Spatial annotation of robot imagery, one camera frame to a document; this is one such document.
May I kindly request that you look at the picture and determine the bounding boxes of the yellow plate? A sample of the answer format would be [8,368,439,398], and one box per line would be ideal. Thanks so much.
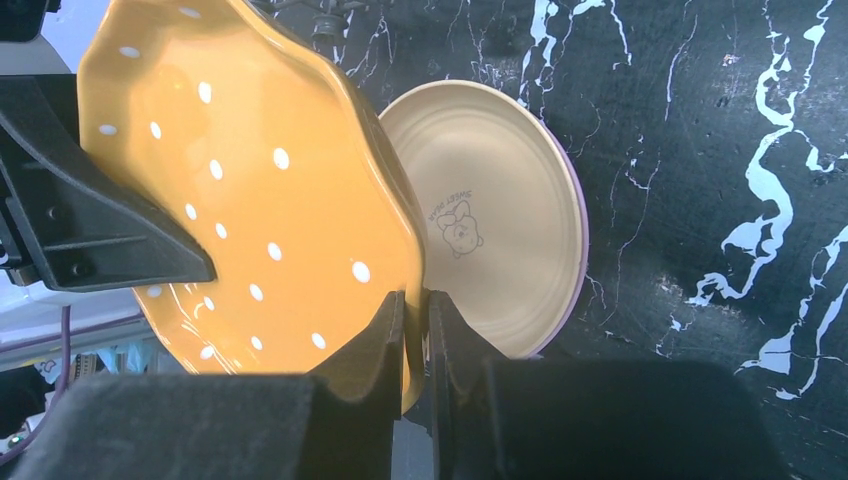
[77,1,425,409]

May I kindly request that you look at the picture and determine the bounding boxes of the metal wire dish rack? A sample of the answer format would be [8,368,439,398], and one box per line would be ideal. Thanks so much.
[251,0,395,46]

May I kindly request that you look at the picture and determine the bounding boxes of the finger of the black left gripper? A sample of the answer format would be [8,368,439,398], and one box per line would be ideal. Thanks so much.
[1,74,216,293]

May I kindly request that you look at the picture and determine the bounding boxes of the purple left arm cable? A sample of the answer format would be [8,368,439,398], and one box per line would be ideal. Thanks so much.
[0,304,147,465]

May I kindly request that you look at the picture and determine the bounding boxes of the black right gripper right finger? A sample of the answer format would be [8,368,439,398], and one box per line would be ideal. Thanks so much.
[428,291,789,479]

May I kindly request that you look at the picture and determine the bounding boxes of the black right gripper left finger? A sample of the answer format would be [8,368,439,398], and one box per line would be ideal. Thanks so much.
[10,292,406,479]

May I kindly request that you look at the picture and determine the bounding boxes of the beige round plate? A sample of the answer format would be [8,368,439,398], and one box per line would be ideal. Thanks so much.
[380,80,579,358]

